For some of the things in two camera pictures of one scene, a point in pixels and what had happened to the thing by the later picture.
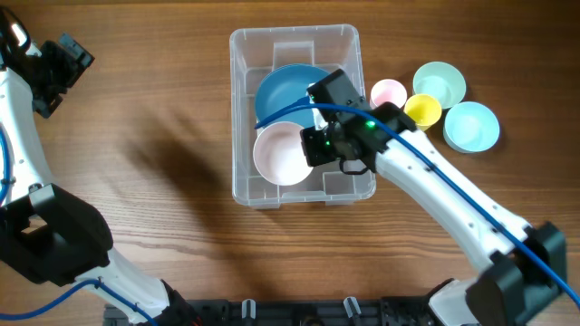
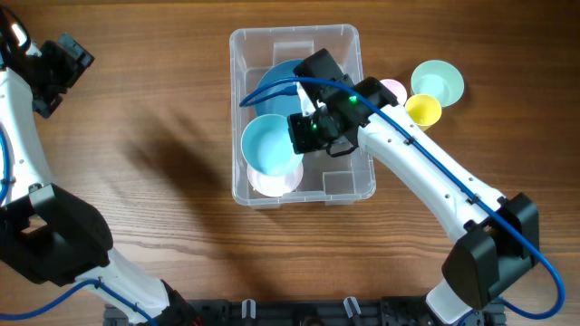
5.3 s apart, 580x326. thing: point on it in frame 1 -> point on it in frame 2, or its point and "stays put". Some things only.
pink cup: (388, 91) stays put
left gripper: (43, 102) stays put
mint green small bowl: (442, 81) stays put
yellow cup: (423, 110) stays put
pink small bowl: (278, 154) -> (276, 185)
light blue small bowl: (470, 127) -> (266, 145)
